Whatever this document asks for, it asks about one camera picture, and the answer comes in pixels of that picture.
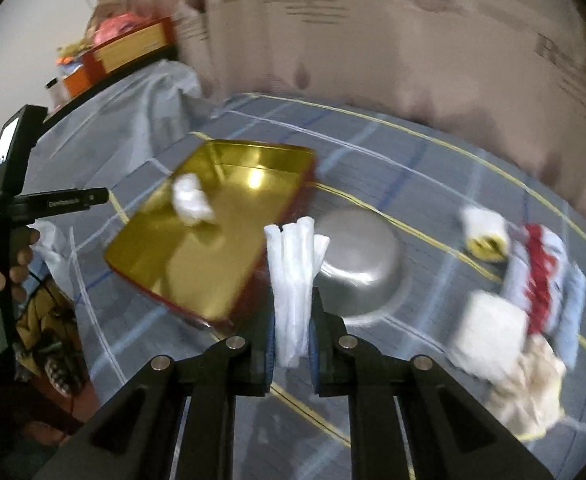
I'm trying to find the grey plaid blanket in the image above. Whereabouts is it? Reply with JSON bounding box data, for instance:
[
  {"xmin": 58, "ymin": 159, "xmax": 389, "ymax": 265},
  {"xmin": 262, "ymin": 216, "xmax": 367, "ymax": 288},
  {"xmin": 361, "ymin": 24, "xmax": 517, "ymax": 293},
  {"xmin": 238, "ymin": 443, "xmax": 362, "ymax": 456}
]
[{"xmin": 23, "ymin": 92, "xmax": 586, "ymax": 480}]

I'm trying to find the cream cloth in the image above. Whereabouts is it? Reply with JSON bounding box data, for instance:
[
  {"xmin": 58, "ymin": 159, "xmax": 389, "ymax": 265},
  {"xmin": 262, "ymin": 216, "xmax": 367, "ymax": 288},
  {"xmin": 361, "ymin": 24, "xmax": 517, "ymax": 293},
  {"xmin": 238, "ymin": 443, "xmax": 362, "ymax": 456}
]
[{"xmin": 488, "ymin": 335, "xmax": 568, "ymax": 442}]

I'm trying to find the white crumpled cloth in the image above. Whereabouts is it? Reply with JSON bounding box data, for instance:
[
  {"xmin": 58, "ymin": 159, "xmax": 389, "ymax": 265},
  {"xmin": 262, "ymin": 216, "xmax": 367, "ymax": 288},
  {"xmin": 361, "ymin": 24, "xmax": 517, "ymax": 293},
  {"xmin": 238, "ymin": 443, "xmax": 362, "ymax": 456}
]
[{"xmin": 172, "ymin": 172, "xmax": 218, "ymax": 227}]

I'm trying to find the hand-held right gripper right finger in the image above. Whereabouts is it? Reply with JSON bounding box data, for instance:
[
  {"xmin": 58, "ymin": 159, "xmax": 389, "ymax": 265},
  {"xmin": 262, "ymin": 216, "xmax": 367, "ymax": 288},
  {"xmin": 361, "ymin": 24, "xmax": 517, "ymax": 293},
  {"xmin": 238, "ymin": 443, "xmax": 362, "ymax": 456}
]
[{"xmin": 310, "ymin": 287, "xmax": 556, "ymax": 480}]

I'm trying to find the brown patterned cloth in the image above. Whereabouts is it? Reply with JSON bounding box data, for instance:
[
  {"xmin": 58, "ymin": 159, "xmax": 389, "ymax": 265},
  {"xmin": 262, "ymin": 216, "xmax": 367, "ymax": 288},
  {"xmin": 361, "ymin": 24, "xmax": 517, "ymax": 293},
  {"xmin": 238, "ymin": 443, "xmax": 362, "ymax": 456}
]
[{"xmin": 13, "ymin": 280, "xmax": 90, "ymax": 397}]

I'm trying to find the dark red coffee container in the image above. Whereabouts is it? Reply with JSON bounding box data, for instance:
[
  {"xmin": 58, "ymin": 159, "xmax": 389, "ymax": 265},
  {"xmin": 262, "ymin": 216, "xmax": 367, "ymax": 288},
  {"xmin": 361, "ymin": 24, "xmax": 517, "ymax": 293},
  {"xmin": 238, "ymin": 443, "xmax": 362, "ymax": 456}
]
[{"xmin": 104, "ymin": 139, "xmax": 320, "ymax": 331}]

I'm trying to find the orange box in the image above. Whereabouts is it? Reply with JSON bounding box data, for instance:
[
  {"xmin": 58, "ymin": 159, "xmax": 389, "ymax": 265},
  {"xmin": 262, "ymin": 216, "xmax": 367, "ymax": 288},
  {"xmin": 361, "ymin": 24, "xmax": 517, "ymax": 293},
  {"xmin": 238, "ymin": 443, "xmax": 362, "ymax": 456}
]
[{"xmin": 55, "ymin": 57, "xmax": 94, "ymax": 99}]

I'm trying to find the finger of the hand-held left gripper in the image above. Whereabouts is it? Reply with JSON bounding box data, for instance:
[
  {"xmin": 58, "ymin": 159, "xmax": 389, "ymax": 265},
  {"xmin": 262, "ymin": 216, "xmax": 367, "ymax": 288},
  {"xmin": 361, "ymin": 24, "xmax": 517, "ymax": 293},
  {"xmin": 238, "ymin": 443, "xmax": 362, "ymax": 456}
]
[{"xmin": 25, "ymin": 187, "xmax": 110, "ymax": 222}]

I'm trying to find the person's left hand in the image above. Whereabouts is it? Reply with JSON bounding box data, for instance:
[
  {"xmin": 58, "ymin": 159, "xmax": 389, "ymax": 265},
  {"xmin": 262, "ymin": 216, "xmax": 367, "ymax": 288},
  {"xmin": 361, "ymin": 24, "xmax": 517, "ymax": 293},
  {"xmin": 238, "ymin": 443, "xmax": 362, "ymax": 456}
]
[{"xmin": 0, "ymin": 227, "xmax": 42, "ymax": 307}]

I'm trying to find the red and yellow box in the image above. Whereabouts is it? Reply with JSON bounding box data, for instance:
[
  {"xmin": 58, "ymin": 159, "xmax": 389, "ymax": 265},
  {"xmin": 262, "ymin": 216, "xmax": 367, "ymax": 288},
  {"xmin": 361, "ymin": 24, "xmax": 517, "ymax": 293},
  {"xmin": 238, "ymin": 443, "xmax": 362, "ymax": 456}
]
[{"xmin": 83, "ymin": 16, "xmax": 176, "ymax": 79}]

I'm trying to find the red white striped cloth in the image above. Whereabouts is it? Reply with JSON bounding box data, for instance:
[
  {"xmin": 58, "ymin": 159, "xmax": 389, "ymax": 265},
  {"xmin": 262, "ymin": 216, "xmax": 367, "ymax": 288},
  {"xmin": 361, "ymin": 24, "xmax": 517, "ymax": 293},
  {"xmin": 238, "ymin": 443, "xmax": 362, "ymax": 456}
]
[{"xmin": 503, "ymin": 224, "xmax": 586, "ymax": 368}]

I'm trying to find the grey cover cloth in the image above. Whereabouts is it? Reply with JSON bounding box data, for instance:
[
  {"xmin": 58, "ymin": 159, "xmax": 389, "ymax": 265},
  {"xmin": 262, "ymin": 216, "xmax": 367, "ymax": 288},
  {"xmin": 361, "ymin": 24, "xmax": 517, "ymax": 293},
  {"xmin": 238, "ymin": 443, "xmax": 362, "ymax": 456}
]
[{"xmin": 23, "ymin": 60, "xmax": 204, "ymax": 196}]

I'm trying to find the beige patterned curtain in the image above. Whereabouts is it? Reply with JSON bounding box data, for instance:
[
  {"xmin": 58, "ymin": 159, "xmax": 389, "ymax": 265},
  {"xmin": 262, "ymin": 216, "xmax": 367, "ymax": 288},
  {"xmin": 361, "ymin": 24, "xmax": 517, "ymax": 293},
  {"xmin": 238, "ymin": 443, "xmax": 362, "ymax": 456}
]
[{"xmin": 108, "ymin": 0, "xmax": 586, "ymax": 221}]

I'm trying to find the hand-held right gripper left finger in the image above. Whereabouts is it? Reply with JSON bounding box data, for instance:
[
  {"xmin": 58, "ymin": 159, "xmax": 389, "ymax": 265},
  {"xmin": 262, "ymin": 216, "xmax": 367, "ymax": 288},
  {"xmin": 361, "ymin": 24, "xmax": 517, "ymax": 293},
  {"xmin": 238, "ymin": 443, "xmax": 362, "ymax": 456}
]
[{"xmin": 33, "ymin": 287, "xmax": 276, "ymax": 480}]

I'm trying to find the pink bag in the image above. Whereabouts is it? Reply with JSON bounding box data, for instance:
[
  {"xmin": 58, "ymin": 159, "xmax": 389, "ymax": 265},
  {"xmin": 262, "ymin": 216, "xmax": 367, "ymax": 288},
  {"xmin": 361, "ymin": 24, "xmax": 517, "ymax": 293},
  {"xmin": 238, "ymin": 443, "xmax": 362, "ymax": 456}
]
[{"xmin": 94, "ymin": 12, "xmax": 142, "ymax": 47}]

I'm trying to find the steel bowl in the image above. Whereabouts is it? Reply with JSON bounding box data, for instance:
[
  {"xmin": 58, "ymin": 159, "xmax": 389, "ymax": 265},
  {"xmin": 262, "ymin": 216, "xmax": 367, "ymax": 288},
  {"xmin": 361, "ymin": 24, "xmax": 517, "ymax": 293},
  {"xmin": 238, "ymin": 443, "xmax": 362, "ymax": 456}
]
[{"xmin": 315, "ymin": 209, "xmax": 410, "ymax": 326}]

